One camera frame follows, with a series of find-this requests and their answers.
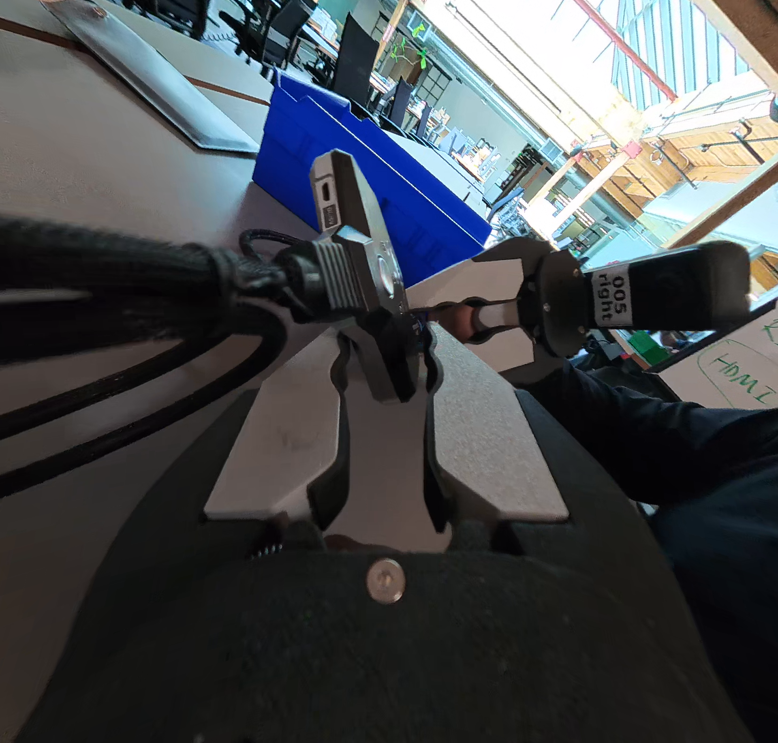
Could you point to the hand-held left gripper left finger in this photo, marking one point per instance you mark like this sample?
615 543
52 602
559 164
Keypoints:
279 445

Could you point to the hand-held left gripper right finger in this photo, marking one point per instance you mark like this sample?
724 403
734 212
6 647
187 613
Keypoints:
492 451

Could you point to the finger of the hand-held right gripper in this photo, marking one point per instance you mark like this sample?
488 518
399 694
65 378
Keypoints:
468 281
504 341

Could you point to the blue plastic bin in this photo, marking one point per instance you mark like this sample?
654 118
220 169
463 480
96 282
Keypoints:
364 147

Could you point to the person's right forearm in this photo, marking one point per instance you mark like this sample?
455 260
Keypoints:
608 427

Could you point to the person's right hand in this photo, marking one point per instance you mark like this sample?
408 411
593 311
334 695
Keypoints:
459 323

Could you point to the small green bin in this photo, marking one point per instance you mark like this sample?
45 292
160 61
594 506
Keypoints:
647 348

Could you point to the white handwritten sign board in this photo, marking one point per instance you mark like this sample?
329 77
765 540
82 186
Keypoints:
729 366

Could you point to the silver foil pouch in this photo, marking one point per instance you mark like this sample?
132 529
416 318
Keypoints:
152 86

